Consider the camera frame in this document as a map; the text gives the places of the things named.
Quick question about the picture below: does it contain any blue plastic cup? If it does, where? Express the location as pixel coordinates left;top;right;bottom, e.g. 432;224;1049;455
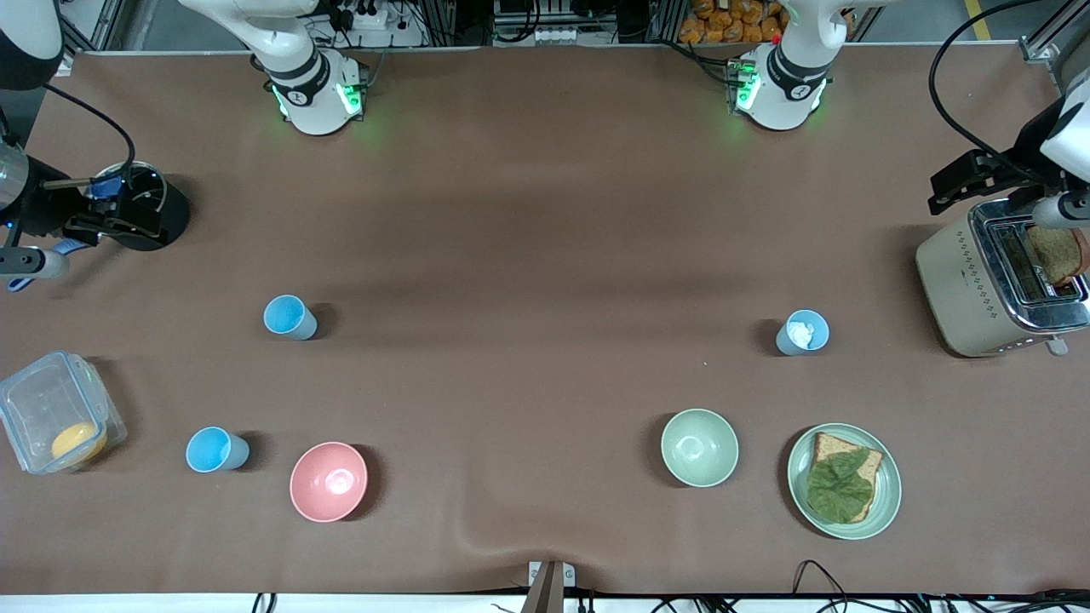
262;295;318;341
186;427;251;473

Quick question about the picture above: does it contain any blue cup with white tissue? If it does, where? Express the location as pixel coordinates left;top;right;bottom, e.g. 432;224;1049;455
775;309;830;357

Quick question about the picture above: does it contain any glass lid with blue knob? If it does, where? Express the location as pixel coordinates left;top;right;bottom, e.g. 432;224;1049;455
85;162;167;209

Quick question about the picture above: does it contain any beige and chrome toaster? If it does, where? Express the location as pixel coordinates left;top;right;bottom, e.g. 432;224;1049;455
915;200;1090;358

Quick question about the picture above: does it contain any brown toast slice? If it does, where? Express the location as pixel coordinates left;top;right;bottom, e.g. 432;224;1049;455
1025;223;1090;289

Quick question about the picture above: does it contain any clear plastic lidded container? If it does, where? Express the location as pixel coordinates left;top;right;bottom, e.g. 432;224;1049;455
0;350;129;475

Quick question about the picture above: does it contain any orange fruit piece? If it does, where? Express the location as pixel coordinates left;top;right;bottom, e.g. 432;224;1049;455
50;422;108;463

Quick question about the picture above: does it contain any bag of orange buns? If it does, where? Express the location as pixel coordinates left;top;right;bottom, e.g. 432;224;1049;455
678;0;786;46

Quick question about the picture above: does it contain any brown bread slice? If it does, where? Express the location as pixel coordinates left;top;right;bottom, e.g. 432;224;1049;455
809;432;885;524

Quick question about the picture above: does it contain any white power strip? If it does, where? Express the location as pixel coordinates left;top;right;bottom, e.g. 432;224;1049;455
339;3;391;32

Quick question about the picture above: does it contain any pale green plate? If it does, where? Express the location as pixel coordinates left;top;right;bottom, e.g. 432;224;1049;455
786;423;903;541

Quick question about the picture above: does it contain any green lettuce leaf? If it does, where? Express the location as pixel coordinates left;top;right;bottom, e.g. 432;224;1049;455
806;449;875;522

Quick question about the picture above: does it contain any pink bowl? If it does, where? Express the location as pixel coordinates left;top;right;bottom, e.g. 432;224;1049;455
290;441;370;523

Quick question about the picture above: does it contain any pale green bowl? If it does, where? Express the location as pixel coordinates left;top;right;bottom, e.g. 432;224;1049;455
661;409;740;489

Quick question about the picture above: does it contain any brown table mat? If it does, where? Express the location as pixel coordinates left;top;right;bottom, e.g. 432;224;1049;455
0;44;1090;597

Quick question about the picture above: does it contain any black pot with blue handle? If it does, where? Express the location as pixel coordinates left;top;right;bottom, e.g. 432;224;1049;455
7;162;191;293

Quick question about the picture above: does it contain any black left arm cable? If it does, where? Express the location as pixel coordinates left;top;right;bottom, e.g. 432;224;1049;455
928;0;1057;186

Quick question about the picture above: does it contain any aluminium frame profile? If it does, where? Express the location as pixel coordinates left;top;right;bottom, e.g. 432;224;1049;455
1020;0;1090;67

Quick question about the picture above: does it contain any black looped floor cable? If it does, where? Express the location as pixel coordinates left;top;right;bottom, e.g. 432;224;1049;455
792;559;852;613

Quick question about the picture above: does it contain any grey metal camera bracket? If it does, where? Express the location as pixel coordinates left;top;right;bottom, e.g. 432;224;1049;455
521;559;577;613

